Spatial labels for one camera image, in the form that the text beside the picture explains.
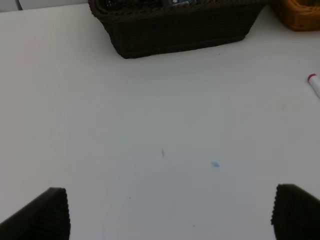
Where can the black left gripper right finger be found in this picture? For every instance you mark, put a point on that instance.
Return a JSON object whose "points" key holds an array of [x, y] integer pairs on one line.
{"points": [[295, 214]]}

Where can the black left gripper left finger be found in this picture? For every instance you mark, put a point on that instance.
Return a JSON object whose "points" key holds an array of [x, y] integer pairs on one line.
{"points": [[46, 217]]}

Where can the white marker pink cap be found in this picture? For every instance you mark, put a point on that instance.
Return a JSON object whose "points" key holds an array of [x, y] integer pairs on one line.
{"points": [[314, 81]]}

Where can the orange wicker basket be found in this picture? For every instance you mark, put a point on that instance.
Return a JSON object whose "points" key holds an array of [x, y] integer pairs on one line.
{"points": [[298, 15]]}

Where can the dark brown wicker basket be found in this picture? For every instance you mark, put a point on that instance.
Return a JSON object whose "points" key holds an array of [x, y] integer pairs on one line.
{"points": [[142, 28]]}

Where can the black box in basket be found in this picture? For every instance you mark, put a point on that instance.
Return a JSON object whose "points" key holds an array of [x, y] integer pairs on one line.
{"points": [[170, 3]]}

